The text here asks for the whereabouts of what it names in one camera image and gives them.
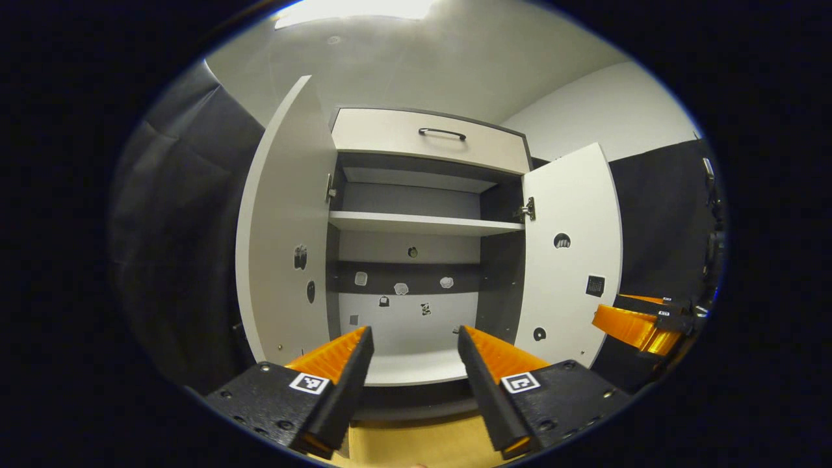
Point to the double-door shoe cabinet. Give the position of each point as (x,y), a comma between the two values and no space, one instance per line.
(409,195)

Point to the headphone sticker shoe cabinet door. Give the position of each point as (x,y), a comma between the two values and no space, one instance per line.
(572,292)

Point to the white cabinet shelf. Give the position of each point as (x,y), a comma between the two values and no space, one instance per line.
(422,223)
(409,367)

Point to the metal door hinge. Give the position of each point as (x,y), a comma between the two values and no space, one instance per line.
(330,188)
(528,210)

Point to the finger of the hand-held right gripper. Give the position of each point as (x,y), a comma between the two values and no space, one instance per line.
(630,328)
(643,305)

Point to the cat sticker shoe cabinet door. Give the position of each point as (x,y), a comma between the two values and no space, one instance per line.
(286,227)

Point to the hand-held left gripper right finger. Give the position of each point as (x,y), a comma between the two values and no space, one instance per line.
(487,390)

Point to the white cabinet drawer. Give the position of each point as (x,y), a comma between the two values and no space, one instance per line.
(390,143)

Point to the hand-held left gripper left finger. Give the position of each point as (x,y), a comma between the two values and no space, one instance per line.
(344,390)

